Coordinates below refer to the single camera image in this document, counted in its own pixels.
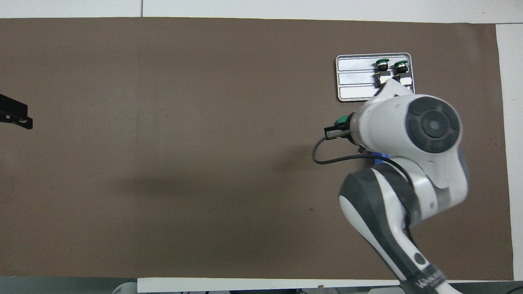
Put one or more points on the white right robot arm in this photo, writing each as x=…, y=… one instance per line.
x=392, y=126

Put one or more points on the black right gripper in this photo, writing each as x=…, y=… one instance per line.
x=352, y=141

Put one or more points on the brown paper mat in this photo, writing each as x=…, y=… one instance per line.
x=122, y=61

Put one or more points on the blue plastic bin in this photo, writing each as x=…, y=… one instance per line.
x=380, y=157

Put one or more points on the silver metal tray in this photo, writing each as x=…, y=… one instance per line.
x=355, y=92

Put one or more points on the green push button switch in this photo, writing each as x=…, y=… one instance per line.
x=342, y=120
x=402, y=67
x=383, y=69

